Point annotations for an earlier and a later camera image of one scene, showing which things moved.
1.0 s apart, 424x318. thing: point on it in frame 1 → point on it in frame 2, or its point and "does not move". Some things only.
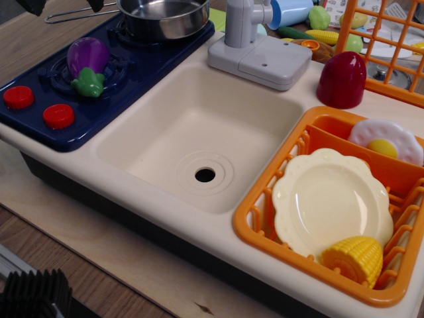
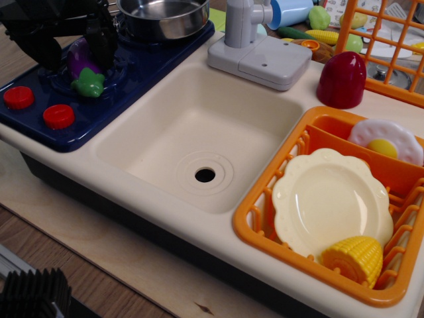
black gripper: (34, 6) → (32, 24)
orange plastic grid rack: (389, 34) does not move
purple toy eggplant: (87, 57) does not move
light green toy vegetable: (318, 18) does not move
